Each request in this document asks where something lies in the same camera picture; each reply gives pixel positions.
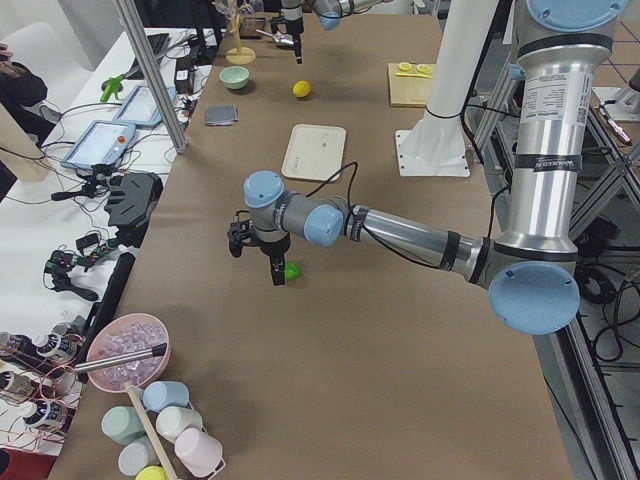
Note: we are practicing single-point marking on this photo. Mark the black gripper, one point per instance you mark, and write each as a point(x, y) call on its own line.
point(273, 248)
point(296, 25)

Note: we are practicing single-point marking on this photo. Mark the blue teach pendant near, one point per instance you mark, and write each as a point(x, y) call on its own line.
point(103, 143)

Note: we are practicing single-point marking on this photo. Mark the blue teach pendant far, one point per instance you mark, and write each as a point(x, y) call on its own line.
point(140, 109)

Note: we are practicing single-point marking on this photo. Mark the wooden spoon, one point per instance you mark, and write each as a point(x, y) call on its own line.
point(132, 392)

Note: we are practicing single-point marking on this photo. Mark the teal plastic cup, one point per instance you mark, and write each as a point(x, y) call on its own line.
point(122, 425)

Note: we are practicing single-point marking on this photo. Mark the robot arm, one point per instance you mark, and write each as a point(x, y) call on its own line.
point(328, 12)
point(528, 269)

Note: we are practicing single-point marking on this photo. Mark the light blue plastic cup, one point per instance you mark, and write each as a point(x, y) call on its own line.
point(161, 394)

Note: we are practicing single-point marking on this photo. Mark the cream rabbit tray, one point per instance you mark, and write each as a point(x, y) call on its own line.
point(314, 152)

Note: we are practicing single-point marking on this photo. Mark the pale green plastic cup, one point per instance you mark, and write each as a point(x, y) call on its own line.
point(172, 421)

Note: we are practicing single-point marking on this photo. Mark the pink bowl with ice cubes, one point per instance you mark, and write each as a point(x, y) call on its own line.
point(125, 335)

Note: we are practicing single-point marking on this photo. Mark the bamboo cutting board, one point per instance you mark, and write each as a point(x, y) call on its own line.
point(408, 92)

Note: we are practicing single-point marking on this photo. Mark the aluminium frame post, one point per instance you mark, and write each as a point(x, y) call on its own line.
point(135, 31)

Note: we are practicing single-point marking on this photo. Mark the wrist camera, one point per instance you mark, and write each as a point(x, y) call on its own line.
point(240, 234)

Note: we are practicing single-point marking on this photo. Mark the yellow-green plastic cup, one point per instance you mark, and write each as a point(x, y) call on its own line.
point(154, 472)

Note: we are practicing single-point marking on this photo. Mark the white wire cup rack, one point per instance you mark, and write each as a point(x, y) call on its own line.
point(199, 452)

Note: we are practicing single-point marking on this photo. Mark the yellow plastic knife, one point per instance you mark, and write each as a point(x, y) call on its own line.
point(413, 75)

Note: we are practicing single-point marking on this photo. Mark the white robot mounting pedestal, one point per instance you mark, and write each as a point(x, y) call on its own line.
point(435, 146)

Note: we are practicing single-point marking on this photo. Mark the yellow lemon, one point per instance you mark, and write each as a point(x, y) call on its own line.
point(301, 89)

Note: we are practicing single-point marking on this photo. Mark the grey folded cloth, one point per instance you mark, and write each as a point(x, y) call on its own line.
point(221, 115)

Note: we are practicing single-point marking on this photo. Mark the black keyboard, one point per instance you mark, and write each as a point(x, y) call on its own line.
point(159, 44)

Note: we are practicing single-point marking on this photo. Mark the green lime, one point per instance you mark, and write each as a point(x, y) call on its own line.
point(292, 271)

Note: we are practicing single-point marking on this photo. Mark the pink plastic cup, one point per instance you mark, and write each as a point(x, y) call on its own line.
point(200, 453)

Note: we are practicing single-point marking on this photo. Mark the grey-blue plastic cup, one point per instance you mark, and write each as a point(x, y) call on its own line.
point(136, 456)

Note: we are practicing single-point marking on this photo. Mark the black bar device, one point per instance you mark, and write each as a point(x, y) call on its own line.
point(103, 311)

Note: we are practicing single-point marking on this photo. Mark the wooden mug tree stand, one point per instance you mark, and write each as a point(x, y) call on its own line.
point(234, 15)

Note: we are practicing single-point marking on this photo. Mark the mint green bowl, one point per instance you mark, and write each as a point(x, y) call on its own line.
point(234, 77)

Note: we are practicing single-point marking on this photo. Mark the lemon slice lower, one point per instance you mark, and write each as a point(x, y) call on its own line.
point(424, 69)

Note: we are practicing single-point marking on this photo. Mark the blue teach pendant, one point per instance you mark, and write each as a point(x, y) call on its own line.
point(103, 143)
point(140, 109)

